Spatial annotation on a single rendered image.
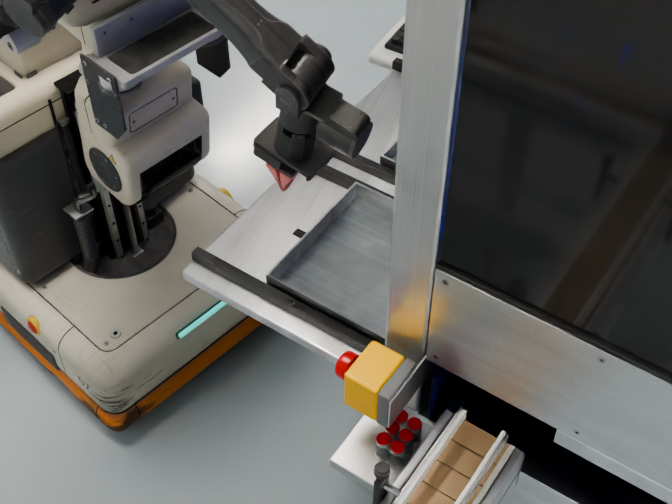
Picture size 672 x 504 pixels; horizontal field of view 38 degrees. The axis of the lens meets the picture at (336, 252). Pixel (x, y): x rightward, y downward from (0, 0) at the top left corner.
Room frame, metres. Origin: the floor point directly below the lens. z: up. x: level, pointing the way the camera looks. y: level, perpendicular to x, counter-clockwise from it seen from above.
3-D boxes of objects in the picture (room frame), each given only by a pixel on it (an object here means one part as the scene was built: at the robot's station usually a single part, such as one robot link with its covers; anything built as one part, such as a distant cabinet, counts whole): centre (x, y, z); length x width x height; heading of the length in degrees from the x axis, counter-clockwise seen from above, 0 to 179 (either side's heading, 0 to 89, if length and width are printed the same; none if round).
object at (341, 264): (1.02, -0.10, 0.90); 0.34 x 0.26 x 0.04; 56
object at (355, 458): (0.71, -0.08, 0.87); 0.14 x 0.13 x 0.02; 56
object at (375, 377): (0.75, -0.06, 0.99); 0.08 x 0.07 x 0.07; 56
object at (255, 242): (1.20, -0.14, 0.87); 0.70 x 0.48 x 0.02; 146
